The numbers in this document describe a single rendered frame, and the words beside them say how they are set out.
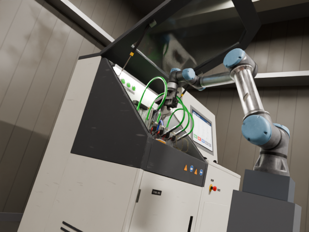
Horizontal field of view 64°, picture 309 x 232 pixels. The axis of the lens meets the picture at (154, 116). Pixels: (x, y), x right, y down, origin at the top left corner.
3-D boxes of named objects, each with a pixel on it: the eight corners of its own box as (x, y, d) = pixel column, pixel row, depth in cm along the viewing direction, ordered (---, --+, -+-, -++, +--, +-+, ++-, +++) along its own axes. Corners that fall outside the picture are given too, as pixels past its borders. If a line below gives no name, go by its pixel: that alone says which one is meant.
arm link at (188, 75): (199, 72, 162) (187, 75, 171) (188, 65, 156) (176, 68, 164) (197, 84, 160) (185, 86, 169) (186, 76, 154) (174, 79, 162)
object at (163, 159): (145, 170, 117) (153, 137, 121) (138, 168, 120) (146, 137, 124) (201, 186, 163) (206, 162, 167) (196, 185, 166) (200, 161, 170)
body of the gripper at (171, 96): (170, 104, 158) (174, 87, 161) (160, 104, 163) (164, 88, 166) (176, 109, 163) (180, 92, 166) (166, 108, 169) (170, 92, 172)
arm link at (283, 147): (292, 158, 113) (294, 130, 116) (279, 151, 105) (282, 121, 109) (266, 156, 122) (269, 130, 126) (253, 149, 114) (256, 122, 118)
